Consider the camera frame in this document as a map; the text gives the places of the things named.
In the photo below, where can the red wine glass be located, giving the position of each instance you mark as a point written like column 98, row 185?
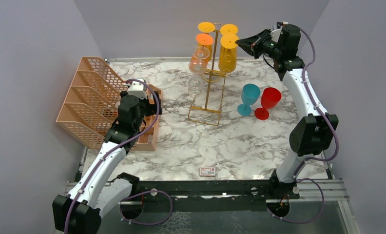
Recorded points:
column 269, row 99

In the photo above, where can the small red white card box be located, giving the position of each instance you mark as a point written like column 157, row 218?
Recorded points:
column 207, row 171

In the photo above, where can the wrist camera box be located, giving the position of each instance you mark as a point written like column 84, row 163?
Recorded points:
column 276, row 32
column 138, row 89

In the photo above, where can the yellow wine glass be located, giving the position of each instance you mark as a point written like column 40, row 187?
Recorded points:
column 206, row 27
column 228, row 53
column 229, row 29

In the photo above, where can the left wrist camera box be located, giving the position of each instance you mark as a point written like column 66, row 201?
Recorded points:
column 138, row 89

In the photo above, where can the clear wine glass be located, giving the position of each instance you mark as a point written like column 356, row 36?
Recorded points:
column 196, row 83

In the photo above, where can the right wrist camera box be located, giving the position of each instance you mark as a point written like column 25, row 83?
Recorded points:
column 276, row 32

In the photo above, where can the gold wine glass rack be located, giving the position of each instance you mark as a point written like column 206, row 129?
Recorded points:
column 199, row 110

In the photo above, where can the blue wine glass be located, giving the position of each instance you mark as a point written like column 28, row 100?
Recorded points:
column 249, row 96

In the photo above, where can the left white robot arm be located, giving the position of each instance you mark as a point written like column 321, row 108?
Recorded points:
column 82, row 210

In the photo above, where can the orange wine glass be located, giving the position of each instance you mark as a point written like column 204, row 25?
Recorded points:
column 203, row 50

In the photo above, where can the black mounting rail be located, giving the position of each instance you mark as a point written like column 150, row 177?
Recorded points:
column 207, row 196

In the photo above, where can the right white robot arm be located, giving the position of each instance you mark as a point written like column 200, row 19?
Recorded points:
column 314, row 137

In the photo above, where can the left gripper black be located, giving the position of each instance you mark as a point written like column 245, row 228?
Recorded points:
column 152, row 108

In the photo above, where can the peach plastic file organizer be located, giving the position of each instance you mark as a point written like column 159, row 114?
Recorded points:
column 91, row 104

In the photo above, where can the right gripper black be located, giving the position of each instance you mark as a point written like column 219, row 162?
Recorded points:
column 248, row 43

